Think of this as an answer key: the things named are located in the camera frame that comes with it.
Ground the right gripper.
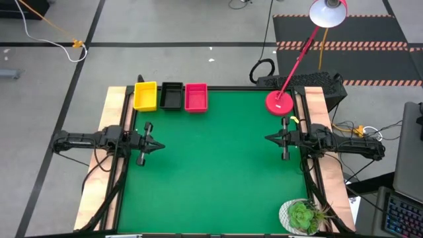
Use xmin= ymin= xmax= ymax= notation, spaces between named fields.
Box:
xmin=264 ymin=117 xmax=301 ymax=161

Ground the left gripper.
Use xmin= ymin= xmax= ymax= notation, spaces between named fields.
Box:
xmin=132 ymin=121 xmax=165 ymax=166

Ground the red desk lamp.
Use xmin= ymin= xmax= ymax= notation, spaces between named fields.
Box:
xmin=264 ymin=0 xmax=348 ymax=117

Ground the wooden side board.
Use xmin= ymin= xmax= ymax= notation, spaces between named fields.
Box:
xmin=74 ymin=86 xmax=128 ymax=231
xmin=303 ymin=86 xmax=357 ymax=232

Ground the black textured equipment case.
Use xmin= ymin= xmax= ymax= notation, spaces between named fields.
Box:
xmin=256 ymin=71 xmax=348 ymax=112

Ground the orange power plug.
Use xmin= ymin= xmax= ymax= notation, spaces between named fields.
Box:
xmin=332 ymin=122 xmax=365 ymax=138

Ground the succulent in white pot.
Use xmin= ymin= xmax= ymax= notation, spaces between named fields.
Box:
xmin=278 ymin=197 xmax=336 ymax=236

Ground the gray laptop with lit keyboard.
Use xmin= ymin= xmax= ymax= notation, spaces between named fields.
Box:
xmin=371 ymin=100 xmax=423 ymax=238

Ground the black mat with striped edges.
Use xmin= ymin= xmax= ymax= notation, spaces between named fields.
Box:
xmin=272 ymin=13 xmax=423 ymax=87

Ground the black floor box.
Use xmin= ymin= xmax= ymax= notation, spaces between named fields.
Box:
xmin=0 ymin=0 xmax=50 ymax=20

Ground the black coiled cable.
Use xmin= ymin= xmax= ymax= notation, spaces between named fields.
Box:
xmin=248 ymin=0 xmax=276 ymax=85

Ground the yellow hanging cable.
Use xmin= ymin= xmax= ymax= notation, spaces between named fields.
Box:
xmin=317 ymin=27 xmax=330 ymax=72

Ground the white cable loop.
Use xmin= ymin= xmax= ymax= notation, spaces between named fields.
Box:
xmin=362 ymin=125 xmax=384 ymax=143

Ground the white floor cable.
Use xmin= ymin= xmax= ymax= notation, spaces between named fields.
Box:
xmin=13 ymin=0 xmax=89 ymax=63

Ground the orange floor cable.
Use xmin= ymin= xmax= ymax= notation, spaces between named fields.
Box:
xmin=18 ymin=0 xmax=85 ymax=49

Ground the gray floor bracket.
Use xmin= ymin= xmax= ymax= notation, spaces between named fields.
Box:
xmin=0 ymin=68 xmax=25 ymax=81

